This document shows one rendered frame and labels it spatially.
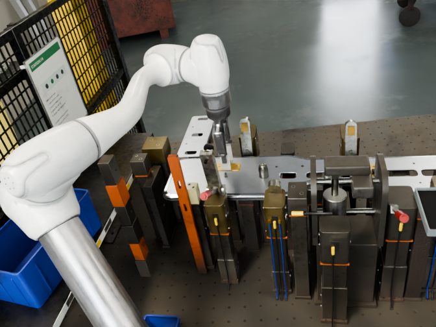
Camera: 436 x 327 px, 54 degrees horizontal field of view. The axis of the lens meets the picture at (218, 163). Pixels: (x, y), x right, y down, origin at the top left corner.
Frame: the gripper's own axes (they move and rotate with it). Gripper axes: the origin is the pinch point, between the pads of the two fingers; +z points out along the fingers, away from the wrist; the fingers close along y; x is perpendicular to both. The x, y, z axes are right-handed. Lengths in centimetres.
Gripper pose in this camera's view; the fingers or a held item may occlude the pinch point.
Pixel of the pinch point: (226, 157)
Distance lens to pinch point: 142.0
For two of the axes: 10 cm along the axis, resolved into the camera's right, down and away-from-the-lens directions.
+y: -1.6, 6.0, -7.8
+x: 9.8, -0.3, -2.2
